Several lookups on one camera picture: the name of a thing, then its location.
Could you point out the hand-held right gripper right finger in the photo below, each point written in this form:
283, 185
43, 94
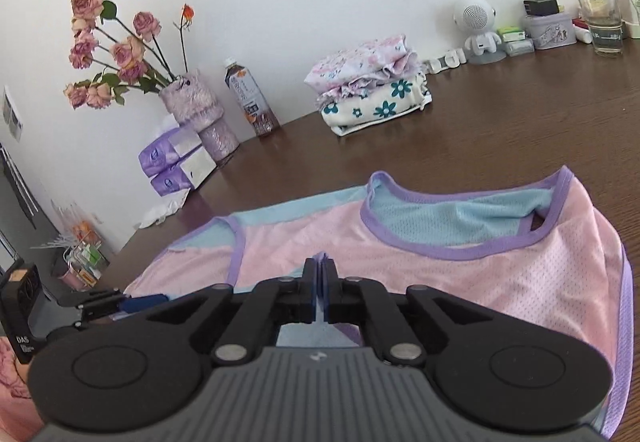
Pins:
332, 294

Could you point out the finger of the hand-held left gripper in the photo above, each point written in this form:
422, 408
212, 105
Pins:
100, 314
145, 304

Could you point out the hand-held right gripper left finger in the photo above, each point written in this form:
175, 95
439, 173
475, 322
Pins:
309, 292

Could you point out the pink blue mesh vest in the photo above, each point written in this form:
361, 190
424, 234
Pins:
450, 282

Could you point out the pink cup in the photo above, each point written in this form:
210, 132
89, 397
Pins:
70, 278

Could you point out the grey cabinet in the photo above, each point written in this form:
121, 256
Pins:
15, 202

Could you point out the crumpled white wrapper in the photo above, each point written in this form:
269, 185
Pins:
160, 212

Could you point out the purple tissue pack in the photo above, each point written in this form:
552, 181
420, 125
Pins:
172, 179
155, 157

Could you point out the folded cream teal-flower garment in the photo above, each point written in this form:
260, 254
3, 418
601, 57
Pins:
380, 107

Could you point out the tea bottle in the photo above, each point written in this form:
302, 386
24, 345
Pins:
250, 97

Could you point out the folded pink floral garment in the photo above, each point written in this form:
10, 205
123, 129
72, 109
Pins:
350, 62

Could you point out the bunch of dried pink roses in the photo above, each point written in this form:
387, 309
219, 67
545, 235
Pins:
90, 2

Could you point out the white robot-shaped speaker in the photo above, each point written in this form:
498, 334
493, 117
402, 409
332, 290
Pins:
475, 14

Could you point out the green white small packet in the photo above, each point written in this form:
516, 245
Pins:
511, 33

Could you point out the small plastic box with items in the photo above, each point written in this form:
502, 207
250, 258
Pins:
547, 32

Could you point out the black charger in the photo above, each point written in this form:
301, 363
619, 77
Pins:
542, 6

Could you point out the red white small tube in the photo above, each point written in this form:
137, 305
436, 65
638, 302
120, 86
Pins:
582, 34

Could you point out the glass cup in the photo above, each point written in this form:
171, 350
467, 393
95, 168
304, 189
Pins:
607, 42

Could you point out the white wall note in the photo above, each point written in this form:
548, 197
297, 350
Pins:
12, 117

